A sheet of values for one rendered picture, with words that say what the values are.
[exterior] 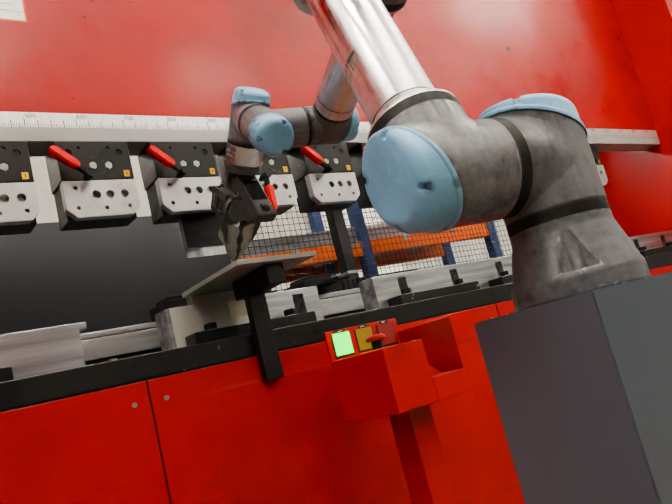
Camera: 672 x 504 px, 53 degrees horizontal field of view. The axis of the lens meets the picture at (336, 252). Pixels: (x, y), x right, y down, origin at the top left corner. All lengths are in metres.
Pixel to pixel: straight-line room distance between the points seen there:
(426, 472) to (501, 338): 0.59
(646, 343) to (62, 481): 0.90
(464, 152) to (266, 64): 1.14
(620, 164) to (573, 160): 2.47
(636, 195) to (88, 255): 2.28
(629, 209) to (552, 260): 2.50
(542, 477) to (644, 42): 2.63
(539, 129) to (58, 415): 0.87
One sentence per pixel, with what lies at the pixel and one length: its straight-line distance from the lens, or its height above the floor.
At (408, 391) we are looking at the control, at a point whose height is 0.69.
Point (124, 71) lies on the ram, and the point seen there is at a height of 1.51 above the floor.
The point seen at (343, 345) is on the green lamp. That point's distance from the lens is 1.37.
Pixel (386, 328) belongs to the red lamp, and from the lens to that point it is 1.45.
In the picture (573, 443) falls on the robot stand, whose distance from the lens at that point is 0.76.
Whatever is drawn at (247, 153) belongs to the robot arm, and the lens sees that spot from 1.36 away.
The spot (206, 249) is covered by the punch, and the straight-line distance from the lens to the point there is 1.54.
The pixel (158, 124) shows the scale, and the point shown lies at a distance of 1.57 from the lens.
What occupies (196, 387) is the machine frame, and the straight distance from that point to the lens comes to 1.31.
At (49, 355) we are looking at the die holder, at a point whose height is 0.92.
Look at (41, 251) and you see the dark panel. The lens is 1.97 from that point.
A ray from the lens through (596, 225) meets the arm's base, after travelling 0.77.
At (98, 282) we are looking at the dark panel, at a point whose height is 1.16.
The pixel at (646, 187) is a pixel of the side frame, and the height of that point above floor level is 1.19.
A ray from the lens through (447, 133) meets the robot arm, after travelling 0.71.
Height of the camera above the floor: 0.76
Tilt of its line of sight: 10 degrees up
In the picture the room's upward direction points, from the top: 14 degrees counter-clockwise
